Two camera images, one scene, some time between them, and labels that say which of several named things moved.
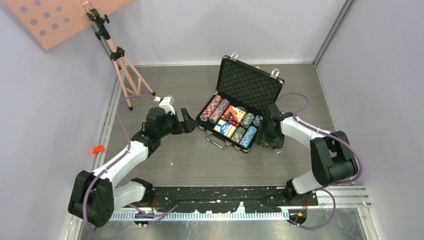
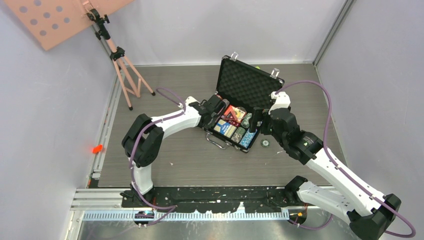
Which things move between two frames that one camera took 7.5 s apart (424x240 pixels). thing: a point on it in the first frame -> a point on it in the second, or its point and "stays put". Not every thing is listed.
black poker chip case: [232, 117] stays put
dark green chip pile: [263, 144] stays put
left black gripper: [188, 124] -> [214, 119]
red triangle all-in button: [230, 114] stays put
